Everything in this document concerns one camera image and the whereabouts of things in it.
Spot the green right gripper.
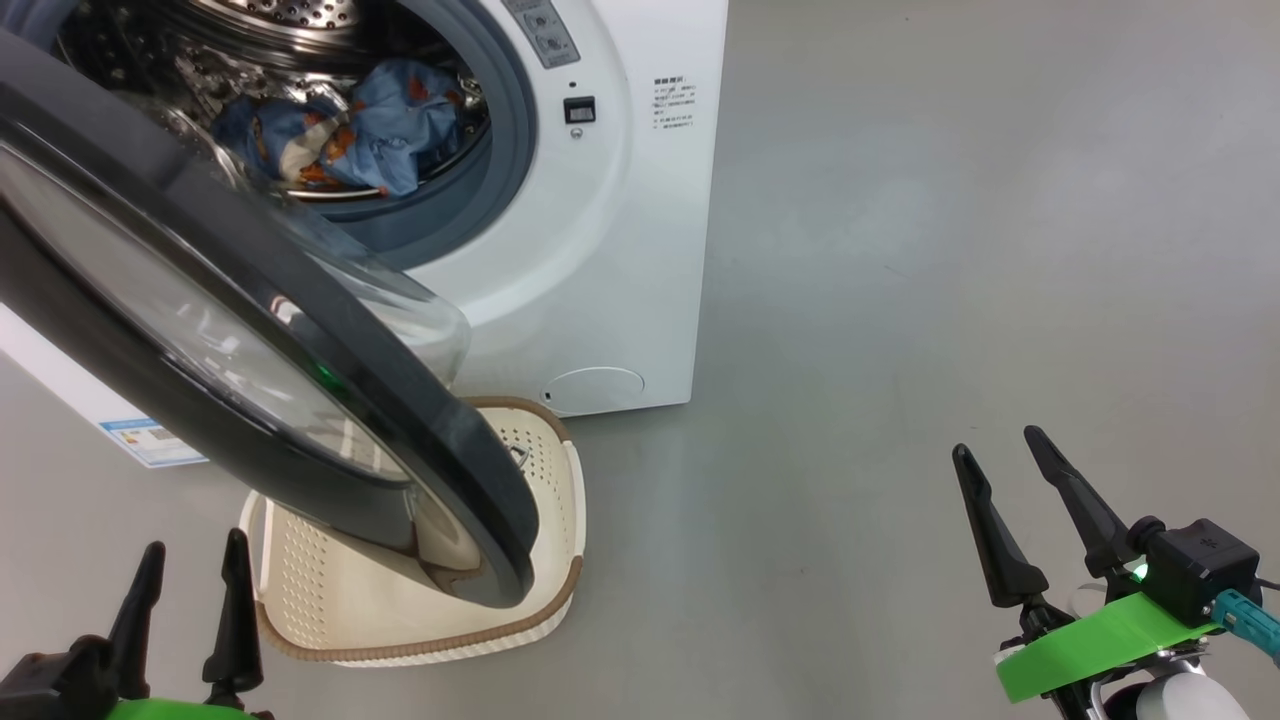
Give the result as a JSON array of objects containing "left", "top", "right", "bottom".
[{"left": 952, "top": 425, "right": 1223, "bottom": 720}]

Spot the round filter cover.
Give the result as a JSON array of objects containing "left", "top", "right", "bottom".
[{"left": 540, "top": 367, "right": 646, "bottom": 416}]

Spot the cream perforated laundry basket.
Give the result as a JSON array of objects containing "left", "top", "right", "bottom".
[{"left": 238, "top": 396, "right": 587, "bottom": 667}]

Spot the grey warning sticker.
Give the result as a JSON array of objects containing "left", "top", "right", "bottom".
[{"left": 500, "top": 0, "right": 581, "bottom": 69}]

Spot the printed text label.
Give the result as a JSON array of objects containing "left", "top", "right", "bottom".
[{"left": 653, "top": 76, "right": 698, "bottom": 131}]

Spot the blue garment cartoon boy print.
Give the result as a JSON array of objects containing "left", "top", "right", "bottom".
[{"left": 330, "top": 57, "right": 466, "bottom": 198}]

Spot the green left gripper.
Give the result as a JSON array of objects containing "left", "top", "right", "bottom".
[{"left": 100, "top": 528, "right": 273, "bottom": 720}]

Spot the teal cable connector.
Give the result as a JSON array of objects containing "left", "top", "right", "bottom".
[{"left": 1212, "top": 588, "right": 1280, "bottom": 661}]

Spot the stainless steel washing machine drum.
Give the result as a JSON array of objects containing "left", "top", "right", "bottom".
[{"left": 55, "top": 0, "right": 491, "bottom": 201}]

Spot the black round glass washer door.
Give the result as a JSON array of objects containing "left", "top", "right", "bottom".
[{"left": 0, "top": 28, "right": 541, "bottom": 611}]

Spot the blue energy label sticker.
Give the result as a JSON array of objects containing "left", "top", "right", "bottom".
[{"left": 98, "top": 418, "right": 209, "bottom": 469}]

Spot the white front-load washing machine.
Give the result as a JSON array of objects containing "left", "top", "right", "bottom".
[{"left": 0, "top": 0, "right": 730, "bottom": 471}]

